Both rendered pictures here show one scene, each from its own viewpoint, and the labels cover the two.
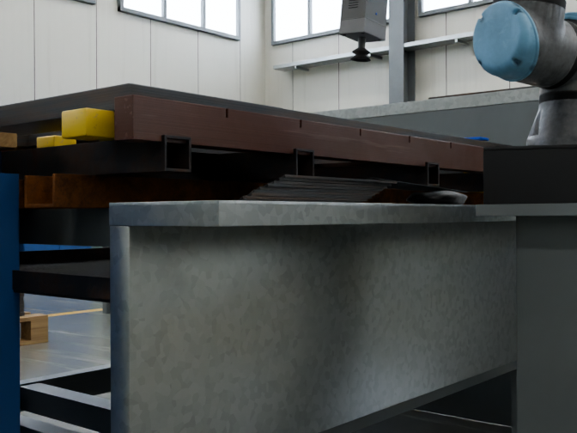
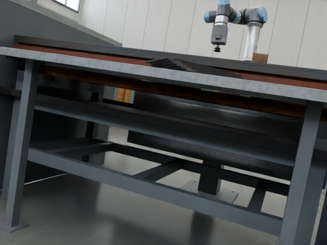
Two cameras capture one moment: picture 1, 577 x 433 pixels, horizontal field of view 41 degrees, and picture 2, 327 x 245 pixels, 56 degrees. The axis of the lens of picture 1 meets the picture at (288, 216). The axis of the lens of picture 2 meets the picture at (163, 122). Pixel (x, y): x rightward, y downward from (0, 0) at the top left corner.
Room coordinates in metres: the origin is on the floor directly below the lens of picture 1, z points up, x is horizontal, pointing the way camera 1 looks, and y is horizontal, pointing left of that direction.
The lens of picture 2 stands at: (2.47, 1.58, 0.66)
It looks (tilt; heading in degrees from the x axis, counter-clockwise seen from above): 5 degrees down; 252
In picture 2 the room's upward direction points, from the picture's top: 10 degrees clockwise
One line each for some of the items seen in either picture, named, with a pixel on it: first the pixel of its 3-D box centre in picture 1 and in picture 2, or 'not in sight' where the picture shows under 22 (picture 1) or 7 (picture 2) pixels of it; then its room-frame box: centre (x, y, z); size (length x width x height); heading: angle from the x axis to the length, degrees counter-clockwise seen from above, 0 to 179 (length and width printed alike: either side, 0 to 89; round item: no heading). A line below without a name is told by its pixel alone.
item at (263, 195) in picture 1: (294, 191); not in sight; (1.18, -0.01, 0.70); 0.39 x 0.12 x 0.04; 140
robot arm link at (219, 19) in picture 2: not in sight; (221, 21); (1.64, -0.17, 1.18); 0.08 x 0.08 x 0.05
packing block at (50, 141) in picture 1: (56, 147); not in sight; (1.47, 0.44, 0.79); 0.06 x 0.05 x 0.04; 50
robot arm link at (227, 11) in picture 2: not in sight; (223, 8); (1.63, -0.18, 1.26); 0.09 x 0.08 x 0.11; 33
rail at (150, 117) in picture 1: (422, 153); not in sight; (1.66, -0.29, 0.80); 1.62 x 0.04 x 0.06; 140
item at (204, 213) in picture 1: (426, 213); (227, 108); (1.43, -0.26, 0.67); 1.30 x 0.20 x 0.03; 140
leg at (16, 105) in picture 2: not in sight; (18, 135); (2.67, -0.18, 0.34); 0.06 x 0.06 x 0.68; 50
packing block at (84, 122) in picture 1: (88, 125); not in sight; (1.11, 0.29, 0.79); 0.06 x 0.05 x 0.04; 50
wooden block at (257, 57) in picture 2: not in sight; (259, 61); (1.73, 0.45, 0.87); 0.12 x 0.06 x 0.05; 55
